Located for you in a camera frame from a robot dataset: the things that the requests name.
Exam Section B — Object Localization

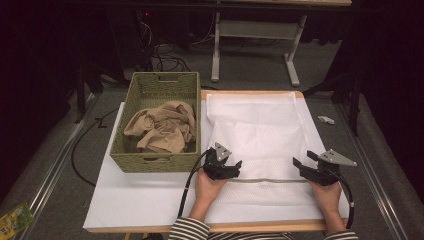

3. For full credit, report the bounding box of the person's right hand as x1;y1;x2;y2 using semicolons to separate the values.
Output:
307;179;343;218

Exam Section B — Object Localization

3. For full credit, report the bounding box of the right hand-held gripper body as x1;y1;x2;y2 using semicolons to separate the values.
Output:
300;148;358;187

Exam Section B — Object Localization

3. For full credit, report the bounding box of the green woven basket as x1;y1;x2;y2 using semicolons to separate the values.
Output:
109;71;202;174

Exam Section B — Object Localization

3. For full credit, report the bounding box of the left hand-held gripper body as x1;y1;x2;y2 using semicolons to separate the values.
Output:
202;142;238;181

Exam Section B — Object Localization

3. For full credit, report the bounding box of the white board table cover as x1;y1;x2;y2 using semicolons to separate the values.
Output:
82;96;352;231

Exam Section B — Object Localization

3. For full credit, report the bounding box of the black floor cable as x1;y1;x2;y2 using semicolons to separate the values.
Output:
70;106;120;187

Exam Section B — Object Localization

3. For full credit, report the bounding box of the hand-held gripper black cable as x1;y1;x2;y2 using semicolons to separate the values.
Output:
177;148;213;219
328;165;356;230

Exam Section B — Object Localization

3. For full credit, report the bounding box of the left hand-held gripper black cable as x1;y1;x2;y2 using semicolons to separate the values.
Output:
177;148;213;219

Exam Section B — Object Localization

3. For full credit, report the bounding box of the green printed packet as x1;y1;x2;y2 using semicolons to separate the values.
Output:
0;201;36;240

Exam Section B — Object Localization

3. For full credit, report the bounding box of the wooden table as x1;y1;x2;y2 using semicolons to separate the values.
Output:
85;89;348;234

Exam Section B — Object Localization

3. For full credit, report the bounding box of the beige garment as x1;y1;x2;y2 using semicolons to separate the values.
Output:
123;100;197;155

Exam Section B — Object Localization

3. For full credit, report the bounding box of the right hand-held gripper black cable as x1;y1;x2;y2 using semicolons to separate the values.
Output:
328;165;356;230

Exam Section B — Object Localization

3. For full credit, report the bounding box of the metal floor rail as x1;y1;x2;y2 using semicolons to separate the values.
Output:
14;93;102;240
334;103;410;240

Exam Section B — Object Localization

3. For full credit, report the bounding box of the crumpled white paper scrap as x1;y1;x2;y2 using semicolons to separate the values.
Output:
317;115;336;126

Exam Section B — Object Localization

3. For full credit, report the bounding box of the white metal desk frame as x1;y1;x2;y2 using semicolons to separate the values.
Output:
210;0;353;88

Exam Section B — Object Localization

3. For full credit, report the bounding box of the tangle of black cables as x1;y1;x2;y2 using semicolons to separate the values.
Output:
137;19;192;73

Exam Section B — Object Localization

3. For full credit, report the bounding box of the black metal stand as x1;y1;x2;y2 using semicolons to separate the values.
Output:
302;71;363;137
74;59;105;125

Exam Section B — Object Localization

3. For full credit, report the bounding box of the white cloth sheet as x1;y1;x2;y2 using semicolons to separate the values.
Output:
204;91;322;208

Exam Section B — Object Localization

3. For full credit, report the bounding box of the person's left hand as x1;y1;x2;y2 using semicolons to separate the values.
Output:
194;169;231;214

